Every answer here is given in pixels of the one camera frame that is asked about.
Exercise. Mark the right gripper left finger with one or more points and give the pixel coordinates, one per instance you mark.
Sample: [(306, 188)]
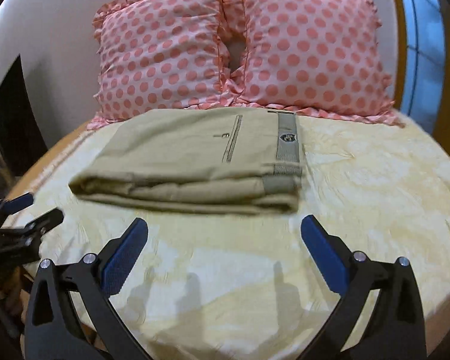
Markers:
[(53, 329)]

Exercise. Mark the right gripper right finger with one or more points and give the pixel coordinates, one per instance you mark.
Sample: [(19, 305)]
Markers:
[(396, 328)]

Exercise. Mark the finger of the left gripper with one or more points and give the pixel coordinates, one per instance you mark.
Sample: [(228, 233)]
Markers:
[(41, 224), (11, 207)]

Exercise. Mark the khaki beige pants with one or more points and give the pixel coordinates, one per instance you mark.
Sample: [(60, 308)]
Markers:
[(244, 161)]

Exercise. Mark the black television screen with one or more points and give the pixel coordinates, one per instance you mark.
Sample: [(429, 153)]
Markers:
[(21, 142)]

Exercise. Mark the yellow patterned bed sheet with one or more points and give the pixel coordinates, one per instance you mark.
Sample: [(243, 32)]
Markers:
[(245, 287)]

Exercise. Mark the left pink polka-dot pillow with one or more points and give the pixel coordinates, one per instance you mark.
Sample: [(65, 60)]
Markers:
[(160, 54)]

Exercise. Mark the pink polka-dot pillow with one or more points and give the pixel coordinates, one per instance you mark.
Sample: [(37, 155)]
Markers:
[(316, 58), (160, 54)]

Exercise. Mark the blue glass window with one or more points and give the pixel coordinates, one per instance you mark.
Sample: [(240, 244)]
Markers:
[(425, 62)]

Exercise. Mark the right pink polka-dot pillow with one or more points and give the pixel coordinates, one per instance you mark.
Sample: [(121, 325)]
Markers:
[(316, 58)]

